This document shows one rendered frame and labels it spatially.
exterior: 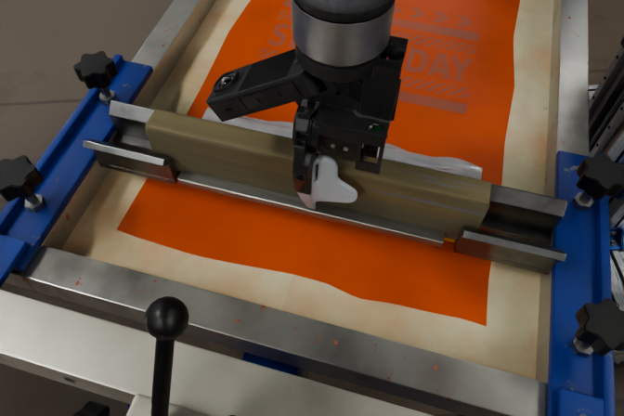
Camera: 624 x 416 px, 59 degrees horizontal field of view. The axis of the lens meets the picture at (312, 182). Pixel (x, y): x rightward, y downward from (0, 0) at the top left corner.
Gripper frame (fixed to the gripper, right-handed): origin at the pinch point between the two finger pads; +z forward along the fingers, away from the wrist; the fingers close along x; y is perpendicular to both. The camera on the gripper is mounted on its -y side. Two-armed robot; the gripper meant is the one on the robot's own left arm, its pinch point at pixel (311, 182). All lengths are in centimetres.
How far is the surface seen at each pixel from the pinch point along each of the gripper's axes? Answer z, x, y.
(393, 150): 4.6, 10.5, 7.5
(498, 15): 5.0, 41.5, 17.8
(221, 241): 5.4, -6.9, -8.4
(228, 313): 2.0, -15.7, -3.8
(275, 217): 5.4, -2.3, -3.7
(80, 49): 102, 107, -126
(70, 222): 4.3, -9.9, -25.0
